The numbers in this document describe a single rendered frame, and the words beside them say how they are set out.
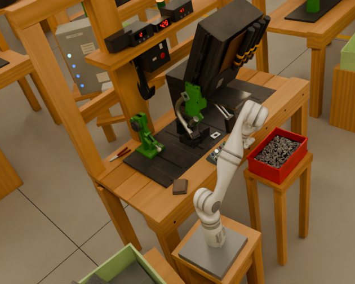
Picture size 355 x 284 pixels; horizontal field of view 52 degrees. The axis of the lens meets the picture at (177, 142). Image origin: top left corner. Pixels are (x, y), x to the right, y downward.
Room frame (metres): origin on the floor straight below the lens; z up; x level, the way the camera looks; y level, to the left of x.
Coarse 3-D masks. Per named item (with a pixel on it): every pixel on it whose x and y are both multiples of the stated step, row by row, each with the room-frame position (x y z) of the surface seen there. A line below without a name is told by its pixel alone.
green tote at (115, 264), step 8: (128, 248) 1.08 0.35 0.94; (112, 256) 1.05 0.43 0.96; (120, 256) 1.05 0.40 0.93; (128, 256) 1.07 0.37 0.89; (136, 256) 1.05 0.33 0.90; (104, 264) 1.01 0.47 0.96; (112, 264) 1.03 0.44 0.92; (120, 264) 1.04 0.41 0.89; (128, 264) 1.06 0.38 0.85; (144, 264) 0.98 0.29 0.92; (96, 272) 0.99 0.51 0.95; (104, 272) 1.01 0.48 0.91; (112, 272) 1.02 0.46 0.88; (152, 272) 0.92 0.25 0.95; (160, 280) 0.86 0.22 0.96
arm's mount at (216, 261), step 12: (228, 228) 1.09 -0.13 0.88; (192, 240) 1.08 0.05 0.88; (204, 240) 1.06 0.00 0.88; (228, 240) 1.02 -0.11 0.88; (240, 240) 1.01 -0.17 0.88; (180, 252) 1.02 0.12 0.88; (192, 252) 1.01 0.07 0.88; (204, 252) 0.99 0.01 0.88; (216, 252) 0.97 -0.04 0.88; (228, 252) 0.96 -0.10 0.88; (192, 264) 0.97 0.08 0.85; (204, 264) 0.93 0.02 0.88; (216, 264) 0.92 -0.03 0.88; (228, 264) 0.90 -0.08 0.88; (216, 276) 0.87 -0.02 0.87
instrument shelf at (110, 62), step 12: (192, 0) 2.44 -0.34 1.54; (204, 0) 2.38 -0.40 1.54; (216, 0) 2.32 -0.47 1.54; (192, 12) 2.22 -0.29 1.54; (204, 12) 2.23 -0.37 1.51; (180, 24) 2.11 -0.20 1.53; (156, 36) 2.00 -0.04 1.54; (168, 36) 2.04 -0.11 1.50; (132, 48) 1.92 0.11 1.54; (144, 48) 1.93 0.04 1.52; (96, 60) 1.89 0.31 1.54; (108, 60) 1.85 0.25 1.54; (120, 60) 1.83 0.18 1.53
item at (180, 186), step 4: (176, 180) 1.45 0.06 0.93; (180, 180) 1.44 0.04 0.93; (184, 180) 1.44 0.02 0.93; (176, 184) 1.42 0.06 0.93; (180, 184) 1.41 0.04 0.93; (184, 184) 1.41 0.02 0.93; (172, 188) 1.41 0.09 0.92; (176, 188) 1.39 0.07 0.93; (180, 188) 1.39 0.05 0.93; (184, 188) 1.38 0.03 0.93; (172, 192) 1.38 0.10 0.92; (176, 192) 1.37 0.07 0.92; (180, 192) 1.37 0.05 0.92; (184, 192) 1.37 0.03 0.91
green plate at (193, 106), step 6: (186, 84) 1.88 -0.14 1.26; (192, 84) 1.84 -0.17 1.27; (186, 90) 1.87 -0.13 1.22; (192, 90) 1.83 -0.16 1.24; (198, 90) 1.80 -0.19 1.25; (192, 96) 1.83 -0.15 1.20; (198, 96) 1.79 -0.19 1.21; (186, 102) 1.86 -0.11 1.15; (192, 102) 1.82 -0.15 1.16; (198, 102) 1.78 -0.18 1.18; (204, 102) 1.82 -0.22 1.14; (186, 108) 1.86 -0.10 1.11; (192, 108) 1.82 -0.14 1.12; (198, 108) 1.78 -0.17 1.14; (192, 114) 1.81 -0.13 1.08
